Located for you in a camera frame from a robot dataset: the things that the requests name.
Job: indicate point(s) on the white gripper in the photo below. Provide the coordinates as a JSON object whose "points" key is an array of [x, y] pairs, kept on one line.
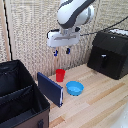
{"points": [[63, 39]]}

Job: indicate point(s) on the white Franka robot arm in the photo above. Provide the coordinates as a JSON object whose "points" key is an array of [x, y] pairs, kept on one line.
{"points": [[74, 12]]}

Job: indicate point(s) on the narrow woven screen panel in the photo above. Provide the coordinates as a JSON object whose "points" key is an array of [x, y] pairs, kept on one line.
{"points": [[85, 50]]}

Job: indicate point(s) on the red plastic cup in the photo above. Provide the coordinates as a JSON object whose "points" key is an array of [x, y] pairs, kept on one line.
{"points": [[60, 75]]}

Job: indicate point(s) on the wide woven screen panel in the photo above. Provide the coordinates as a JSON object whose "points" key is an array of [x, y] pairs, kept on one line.
{"points": [[30, 36]]}

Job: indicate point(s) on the blue plastic bowl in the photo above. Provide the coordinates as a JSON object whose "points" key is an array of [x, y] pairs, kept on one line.
{"points": [[74, 88]]}

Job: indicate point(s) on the dark blue book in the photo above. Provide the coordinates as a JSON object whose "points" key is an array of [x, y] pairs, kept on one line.
{"points": [[49, 88]]}

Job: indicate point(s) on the black fabric storage case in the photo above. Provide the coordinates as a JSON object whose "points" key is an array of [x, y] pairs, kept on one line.
{"points": [[18, 96]]}

